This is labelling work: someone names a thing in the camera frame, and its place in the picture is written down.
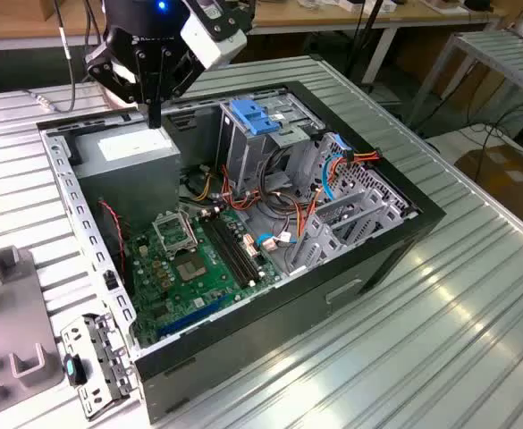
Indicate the black RAM slot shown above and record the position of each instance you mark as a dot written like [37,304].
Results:
[223,252]
[238,248]

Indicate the blue expansion slot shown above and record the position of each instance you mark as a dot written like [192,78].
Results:
[189,319]

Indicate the green motherboard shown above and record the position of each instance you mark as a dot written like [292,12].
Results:
[207,286]

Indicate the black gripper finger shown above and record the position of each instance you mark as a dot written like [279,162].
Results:
[109,73]
[165,76]

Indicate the grey perforated disk bay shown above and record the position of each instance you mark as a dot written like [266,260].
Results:
[328,243]

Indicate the brown cardboard box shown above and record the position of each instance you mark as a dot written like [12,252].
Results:
[502,174]

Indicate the black chassis switch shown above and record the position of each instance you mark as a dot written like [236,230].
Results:
[110,280]

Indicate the blue plastic drive latch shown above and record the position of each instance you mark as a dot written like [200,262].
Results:
[252,118]

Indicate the grey power supply unit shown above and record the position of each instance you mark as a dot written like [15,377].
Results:
[127,179]

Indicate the black tripod stand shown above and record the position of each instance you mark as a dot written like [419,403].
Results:
[365,40]

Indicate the black case fan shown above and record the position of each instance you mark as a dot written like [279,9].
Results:
[109,250]

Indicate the metal expansion card retainer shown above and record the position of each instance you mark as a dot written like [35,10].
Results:
[109,344]

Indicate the grey parts rack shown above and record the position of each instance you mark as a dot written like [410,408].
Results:
[10,313]

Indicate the black latch with blue tab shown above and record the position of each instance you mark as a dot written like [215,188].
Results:
[71,368]

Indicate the grey metal drive cage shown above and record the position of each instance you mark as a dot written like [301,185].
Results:
[247,156]

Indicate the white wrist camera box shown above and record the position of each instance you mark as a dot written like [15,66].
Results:
[207,40]

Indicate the black open PC case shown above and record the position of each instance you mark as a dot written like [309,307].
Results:
[265,339]

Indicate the CPU socket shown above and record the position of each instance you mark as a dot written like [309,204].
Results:
[191,269]

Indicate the wooden desk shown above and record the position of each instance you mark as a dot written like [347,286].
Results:
[310,18]

